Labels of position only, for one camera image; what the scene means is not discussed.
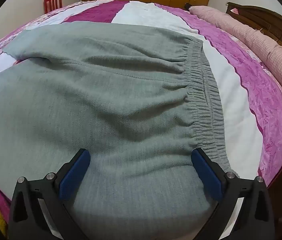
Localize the red wooden chair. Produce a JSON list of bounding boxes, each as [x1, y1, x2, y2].
[[44, 0, 63, 12]]

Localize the long pink checked pillow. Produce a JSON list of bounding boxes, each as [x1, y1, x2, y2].
[[189, 6, 282, 105]]

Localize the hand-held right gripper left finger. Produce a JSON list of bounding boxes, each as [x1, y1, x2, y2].
[[8, 148, 91, 240]]

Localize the grey fleece pants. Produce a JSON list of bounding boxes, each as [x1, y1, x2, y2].
[[0, 21, 231, 240]]

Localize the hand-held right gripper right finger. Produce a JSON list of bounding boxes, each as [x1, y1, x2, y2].
[[191, 148, 276, 240]]

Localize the dark wooden headboard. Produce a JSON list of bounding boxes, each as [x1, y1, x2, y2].
[[225, 2, 282, 63]]

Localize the pink floral striped blanket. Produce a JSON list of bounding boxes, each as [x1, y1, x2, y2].
[[0, 0, 282, 215]]

